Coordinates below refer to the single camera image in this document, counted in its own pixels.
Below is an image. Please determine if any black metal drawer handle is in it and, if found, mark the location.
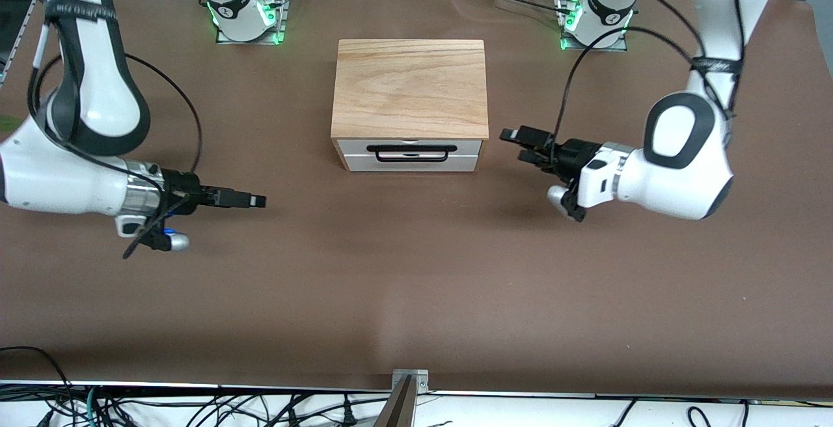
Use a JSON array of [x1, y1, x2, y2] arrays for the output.
[[366, 145, 456, 163]]

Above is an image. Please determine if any white drawer front with notch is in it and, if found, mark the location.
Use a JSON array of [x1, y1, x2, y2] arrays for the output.
[[341, 154, 481, 173]]

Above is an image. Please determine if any wooden drawer cabinet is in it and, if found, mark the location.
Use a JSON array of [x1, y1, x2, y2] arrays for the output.
[[331, 39, 490, 174]]

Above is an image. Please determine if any brown table cover sheet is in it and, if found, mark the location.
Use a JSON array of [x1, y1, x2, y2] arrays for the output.
[[0, 0, 833, 399]]

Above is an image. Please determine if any aluminium table edge strip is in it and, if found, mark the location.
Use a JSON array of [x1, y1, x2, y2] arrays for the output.
[[0, 379, 833, 409]]

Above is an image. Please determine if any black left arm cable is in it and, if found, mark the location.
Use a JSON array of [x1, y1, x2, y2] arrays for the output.
[[551, 0, 745, 169]]

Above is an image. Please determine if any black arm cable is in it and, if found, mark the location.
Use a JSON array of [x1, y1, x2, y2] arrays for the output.
[[551, 0, 745, 169], [27, 0, 203, 260]]

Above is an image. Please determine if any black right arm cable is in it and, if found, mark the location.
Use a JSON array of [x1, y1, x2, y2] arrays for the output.
[[27, 0, 203, 260]]

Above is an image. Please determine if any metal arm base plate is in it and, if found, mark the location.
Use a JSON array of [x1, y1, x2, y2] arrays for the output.
[[215, 0, 289, 46], [558, 0, 629, 54]]

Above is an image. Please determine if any black looped floor cable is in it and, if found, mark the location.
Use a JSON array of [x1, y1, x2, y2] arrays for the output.
[[0, 346, 74, 405]]

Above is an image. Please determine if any teal floor cable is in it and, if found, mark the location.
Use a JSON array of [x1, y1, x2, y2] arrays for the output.
[[83, 387, 108, 427]]

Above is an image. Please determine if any silver mounting bracket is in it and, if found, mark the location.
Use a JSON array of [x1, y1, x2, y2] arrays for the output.
[[392, 369, 431, 394]]

